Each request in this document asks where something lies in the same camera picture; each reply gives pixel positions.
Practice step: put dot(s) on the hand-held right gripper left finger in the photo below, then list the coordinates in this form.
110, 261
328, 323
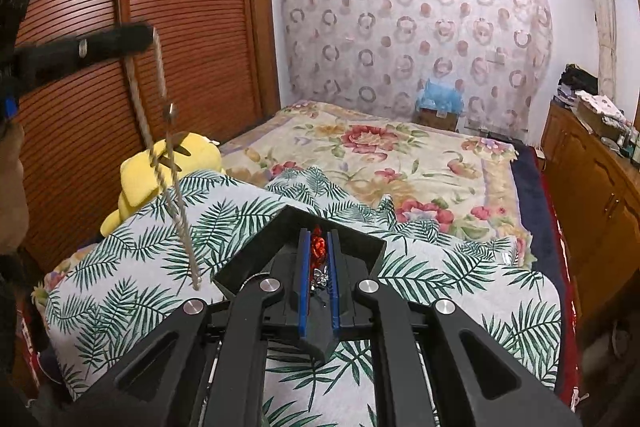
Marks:
302, 287

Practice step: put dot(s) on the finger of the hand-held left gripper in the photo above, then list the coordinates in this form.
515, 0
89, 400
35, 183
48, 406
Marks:
100, 43

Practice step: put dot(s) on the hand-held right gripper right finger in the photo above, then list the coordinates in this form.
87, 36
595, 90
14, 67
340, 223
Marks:
334, 287

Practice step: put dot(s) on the red candy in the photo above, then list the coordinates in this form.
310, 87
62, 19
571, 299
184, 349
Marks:
318, 249

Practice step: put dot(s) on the silver jewelry piece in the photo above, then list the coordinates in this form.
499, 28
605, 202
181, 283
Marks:
322, 281

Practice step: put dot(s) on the person's left hand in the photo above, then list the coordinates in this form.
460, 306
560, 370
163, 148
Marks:
11, 187

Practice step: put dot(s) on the brown slatted wooden wardrobe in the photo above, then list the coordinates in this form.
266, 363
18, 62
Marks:
200, 7

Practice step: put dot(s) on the floral blanket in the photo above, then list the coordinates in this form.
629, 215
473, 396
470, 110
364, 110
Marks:
375, 157

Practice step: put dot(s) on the yellow plush toy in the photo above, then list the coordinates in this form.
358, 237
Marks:
140, 179

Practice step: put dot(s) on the palm leaf print quilt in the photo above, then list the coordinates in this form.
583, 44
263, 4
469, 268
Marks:
125, 257

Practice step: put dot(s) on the cardboard box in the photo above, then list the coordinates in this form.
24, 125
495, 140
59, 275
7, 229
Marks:
437, 119

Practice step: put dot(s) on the dark blue blanket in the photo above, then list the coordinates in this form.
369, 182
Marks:
536, 217

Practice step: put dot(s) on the light blue bag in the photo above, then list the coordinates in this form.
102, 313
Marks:
440, 94

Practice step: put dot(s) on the red bed sheet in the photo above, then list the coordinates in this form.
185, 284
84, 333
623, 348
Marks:
560, 232

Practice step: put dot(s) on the circle patterned sheer curtain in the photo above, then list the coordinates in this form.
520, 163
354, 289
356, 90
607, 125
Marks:
400, 32

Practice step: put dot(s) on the brown wooden cabinet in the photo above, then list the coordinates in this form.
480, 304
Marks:
590, 187

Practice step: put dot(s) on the stack of dark clothes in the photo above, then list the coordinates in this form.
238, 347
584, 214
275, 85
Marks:
577, 82

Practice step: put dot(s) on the white printed cloth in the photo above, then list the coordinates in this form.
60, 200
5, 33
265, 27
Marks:
600, 104

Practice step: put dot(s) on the white wrapped air conditioner pipe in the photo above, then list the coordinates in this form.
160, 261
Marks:
600, 7

